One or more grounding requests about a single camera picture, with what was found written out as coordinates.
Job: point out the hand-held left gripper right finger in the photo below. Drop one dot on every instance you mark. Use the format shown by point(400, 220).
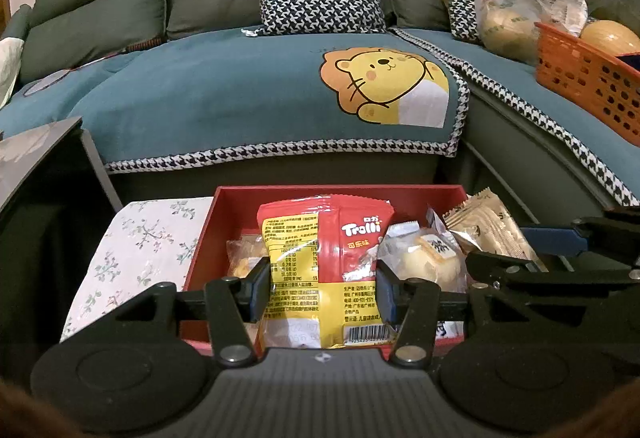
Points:
point(387, 293)

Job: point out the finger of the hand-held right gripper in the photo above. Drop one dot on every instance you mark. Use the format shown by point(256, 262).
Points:
point(550, 280)
point(550, 240)

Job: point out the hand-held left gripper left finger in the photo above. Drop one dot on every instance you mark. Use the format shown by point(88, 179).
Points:
point(260, 290)

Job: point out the clear bag of fried sticks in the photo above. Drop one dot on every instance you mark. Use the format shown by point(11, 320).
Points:
point(245, 253)

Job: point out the round pastry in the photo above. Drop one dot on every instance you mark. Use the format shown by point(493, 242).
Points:
point(430, 263)

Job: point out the beige wafer packet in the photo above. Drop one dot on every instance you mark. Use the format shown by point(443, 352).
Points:
point(490, 228)

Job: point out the white wafer packet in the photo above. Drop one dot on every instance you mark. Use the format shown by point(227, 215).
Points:
point(450, 329)

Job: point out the red and yellow gummy packet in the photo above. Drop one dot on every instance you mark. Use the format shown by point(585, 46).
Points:
point(325, 238)

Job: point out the red cardboard box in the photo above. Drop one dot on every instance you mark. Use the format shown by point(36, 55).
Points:
point(240, 203)

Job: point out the green sofa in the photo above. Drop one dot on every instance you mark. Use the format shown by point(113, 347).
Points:
point(280, 173)

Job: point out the white floral tablecloth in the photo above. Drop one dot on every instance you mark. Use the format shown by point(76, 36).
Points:
point(140, 243)

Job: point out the teal houndstooth trim sofa cover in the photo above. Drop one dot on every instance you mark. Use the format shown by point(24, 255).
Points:
point(525, 103)

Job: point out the orange plastic basket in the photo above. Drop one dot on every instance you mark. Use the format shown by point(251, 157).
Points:
point(585, 73)

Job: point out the teal lion print sofa cover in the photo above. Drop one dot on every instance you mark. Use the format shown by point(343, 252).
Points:
point(200, 93)

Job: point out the pale yellow pomelo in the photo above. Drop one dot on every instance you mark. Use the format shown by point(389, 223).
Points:
point(510, 35)

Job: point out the yellow melon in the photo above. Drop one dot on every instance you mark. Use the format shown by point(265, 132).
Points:
point(610, 38)

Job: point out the black side table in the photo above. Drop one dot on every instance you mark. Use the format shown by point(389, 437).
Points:
point(30, 153)

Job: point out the badminton racket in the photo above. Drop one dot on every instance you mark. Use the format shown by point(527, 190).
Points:
point(47, 82)

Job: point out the white cloth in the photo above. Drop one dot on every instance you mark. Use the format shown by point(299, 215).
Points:
point(10, 68)

